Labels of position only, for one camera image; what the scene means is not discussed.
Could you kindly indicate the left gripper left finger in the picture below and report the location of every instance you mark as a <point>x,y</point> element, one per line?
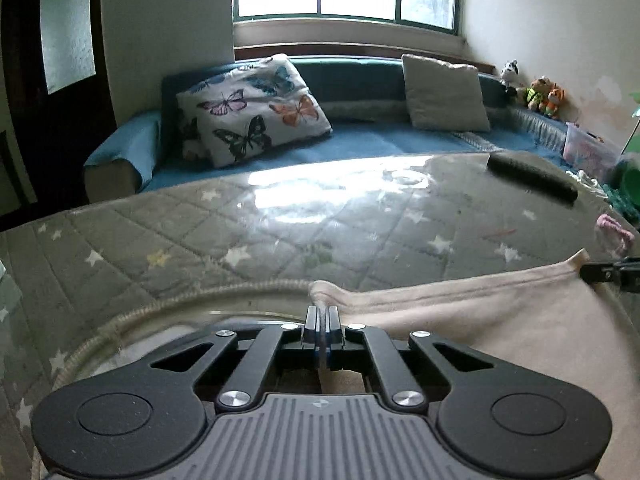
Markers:
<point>271,357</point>

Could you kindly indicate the colourful pinwheel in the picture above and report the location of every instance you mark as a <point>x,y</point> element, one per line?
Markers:
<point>632,143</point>

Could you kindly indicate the dark door with glass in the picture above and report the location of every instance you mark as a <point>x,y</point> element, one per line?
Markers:
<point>54,72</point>

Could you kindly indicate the plain grey pillow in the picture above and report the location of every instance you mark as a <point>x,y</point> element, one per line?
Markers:
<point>442,96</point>

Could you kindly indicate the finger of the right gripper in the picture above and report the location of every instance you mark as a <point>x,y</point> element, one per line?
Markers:
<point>624,273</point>

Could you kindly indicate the cream knit sweater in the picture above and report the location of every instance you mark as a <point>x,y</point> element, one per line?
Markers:
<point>547,319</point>

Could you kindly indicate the brown plush toy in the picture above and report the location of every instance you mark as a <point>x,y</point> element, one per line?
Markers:
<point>538,90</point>

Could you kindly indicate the butterfly print pillow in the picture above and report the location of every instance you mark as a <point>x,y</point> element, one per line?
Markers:
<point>240,114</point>

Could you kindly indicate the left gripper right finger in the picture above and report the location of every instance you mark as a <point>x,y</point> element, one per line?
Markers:
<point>371,352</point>

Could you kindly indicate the green plastic bowl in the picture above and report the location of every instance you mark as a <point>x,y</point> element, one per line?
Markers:
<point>630,180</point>

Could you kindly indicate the black white plush toy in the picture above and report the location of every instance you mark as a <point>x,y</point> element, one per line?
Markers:
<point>510,79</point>

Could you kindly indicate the round black induction cooktop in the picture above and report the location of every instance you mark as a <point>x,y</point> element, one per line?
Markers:
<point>151,335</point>

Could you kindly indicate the orange plush toy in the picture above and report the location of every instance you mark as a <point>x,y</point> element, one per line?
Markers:
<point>556,98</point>

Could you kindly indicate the clear plastic storage box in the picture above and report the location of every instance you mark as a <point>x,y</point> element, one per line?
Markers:
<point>592,154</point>

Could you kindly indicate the black remote control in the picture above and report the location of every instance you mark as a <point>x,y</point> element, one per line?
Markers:
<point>532,177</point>

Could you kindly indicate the pink hair scrunchie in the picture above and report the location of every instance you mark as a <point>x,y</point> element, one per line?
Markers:
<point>613,237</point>

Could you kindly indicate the teal corner sofa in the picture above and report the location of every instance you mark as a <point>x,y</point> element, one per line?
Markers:
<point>365,102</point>

